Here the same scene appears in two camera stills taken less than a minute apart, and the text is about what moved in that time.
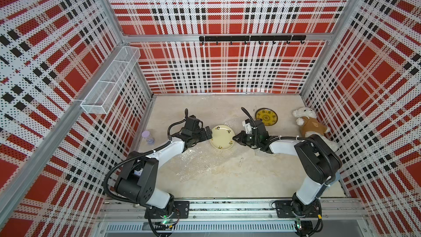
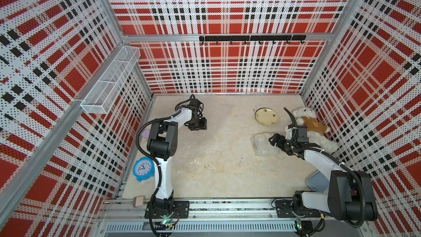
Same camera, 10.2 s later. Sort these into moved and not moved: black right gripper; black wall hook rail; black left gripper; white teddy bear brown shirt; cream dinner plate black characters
Moved: black left gripper; cream dinner plate black characters; black right gripper
Not moved: black wall hook rail; white teddy bear brown shirt
